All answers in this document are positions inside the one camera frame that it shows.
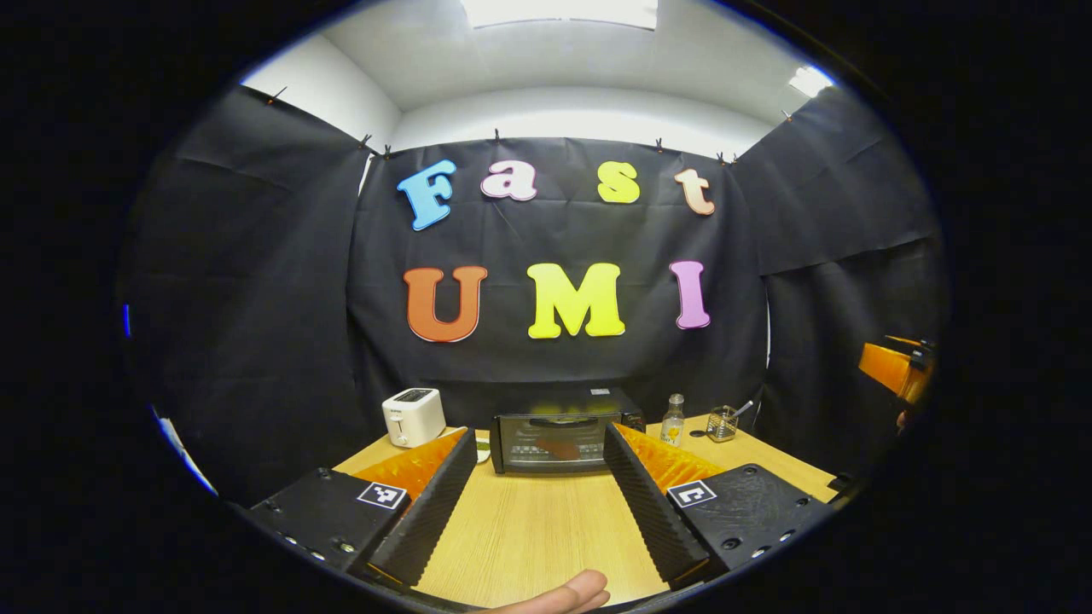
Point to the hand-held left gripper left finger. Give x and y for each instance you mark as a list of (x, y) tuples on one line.
[(426, 512)]

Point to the ceiling light panel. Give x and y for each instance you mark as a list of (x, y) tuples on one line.
[(810, 81), (559, 13)]

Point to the clear glass cup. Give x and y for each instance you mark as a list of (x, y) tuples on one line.
[(722, 425)]

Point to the metal spoon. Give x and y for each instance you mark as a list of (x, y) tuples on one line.
[(744, 408)]

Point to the white toaster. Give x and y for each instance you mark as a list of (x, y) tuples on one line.
[(414, 418)]

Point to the black backdrop cloth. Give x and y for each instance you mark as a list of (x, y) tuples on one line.
[(546, 358)]

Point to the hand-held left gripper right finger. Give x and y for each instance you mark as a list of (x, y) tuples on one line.
[(653, 512)]

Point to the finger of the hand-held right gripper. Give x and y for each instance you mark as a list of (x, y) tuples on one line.
[(887, 368)]

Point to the white compartment dish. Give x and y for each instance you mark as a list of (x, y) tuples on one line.
[(483, 448)]

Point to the black electric oven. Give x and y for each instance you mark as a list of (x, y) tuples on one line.
[(529, 426)]

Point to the clear glass bottle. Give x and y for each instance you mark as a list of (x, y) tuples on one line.
[(672, 424)]

